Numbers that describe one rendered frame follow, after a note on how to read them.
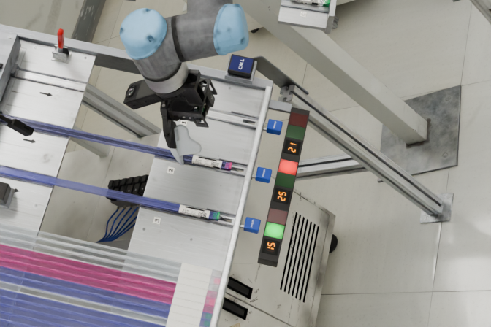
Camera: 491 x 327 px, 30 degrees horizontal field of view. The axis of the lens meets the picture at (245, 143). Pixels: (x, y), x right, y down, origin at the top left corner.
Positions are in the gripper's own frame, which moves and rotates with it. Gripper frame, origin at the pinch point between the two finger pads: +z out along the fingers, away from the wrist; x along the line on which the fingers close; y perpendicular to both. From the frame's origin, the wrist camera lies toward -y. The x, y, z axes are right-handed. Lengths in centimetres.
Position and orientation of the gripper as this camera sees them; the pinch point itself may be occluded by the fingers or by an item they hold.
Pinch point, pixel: (188, 128)
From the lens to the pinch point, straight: 173.4
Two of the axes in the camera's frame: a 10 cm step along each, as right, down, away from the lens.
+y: 9.5, 1.0, -2.9
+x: 2.2, -8.9, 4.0
